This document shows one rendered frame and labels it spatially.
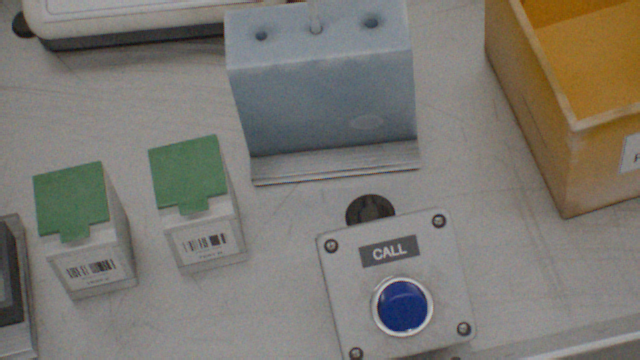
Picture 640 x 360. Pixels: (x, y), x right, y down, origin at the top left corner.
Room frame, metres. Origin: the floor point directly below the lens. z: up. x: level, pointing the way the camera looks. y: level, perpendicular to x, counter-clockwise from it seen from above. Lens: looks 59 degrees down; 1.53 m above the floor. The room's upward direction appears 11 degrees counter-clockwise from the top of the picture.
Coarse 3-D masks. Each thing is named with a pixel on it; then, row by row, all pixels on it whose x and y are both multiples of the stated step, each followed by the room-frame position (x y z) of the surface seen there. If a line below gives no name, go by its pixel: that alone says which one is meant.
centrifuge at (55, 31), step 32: (32, 0) 0.54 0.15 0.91; (64, 0) 0.54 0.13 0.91; (96, 0) 0.53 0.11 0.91; (128, 0) 0.53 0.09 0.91; (160, 0) 0.53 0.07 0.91; (192, 0) 0.52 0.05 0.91; (224, 0) 0.52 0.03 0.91; (256, 0) 0.51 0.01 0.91; (288, 0) 0.53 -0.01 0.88; (32, 32) 0.55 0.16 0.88; (64, 32) 0.53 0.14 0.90; (96, 32) 0.52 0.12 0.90; (128, 32) 0.52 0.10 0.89; (160, 32) 0.52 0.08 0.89; (192, 32) 0.52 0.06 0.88
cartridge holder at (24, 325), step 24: (0, 216) 0.41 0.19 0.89; (0, 240) 0.38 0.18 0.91; (24, 240) 0.39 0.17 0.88; (0, 264) 0.37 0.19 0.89; (24, 264) 0.37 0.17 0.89; (0, 288) 0.36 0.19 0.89; (24, 288) 0.36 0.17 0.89; (0, 312) 0.34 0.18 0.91; (24, 312) 0.34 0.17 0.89; (0, 336) 0.33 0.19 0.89; (24, 336) 0.33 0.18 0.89
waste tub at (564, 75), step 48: (528, 0) 0.47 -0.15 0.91; (576, 0) 0.47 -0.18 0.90; (624, 0) 0.48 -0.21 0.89; (528, 48) 0.40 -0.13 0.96; (576, 48) 0.45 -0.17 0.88; (624, 48) 0.44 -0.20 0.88; (528, 96) 0.40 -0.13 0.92; (576, 96) 0.42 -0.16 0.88; (624, 96) 0.41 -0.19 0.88; (528, 144) 0.39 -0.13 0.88; (576, 144) 0.34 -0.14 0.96; (624, 144) 0.34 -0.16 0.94; (576, 192) 0.34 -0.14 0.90; (624, 192) 0.34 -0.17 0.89
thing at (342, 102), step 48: (336, 0) 0.45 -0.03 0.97; (384, 0) 0.44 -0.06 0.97; (240, 48) 0.43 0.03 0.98; (288, 48) 0.42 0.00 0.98; (336, 48) 0.42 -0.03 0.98; (384, 48) 0.41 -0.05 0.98; (240, 96) 0.42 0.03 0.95; (288, 96) 0.41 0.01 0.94; (336, 96) 0.41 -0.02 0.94; (384, 96) 0.41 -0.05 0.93; (288, 144) 0.41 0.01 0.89; (336, 144) 0.41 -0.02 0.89; (384, 144) 0.41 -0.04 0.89
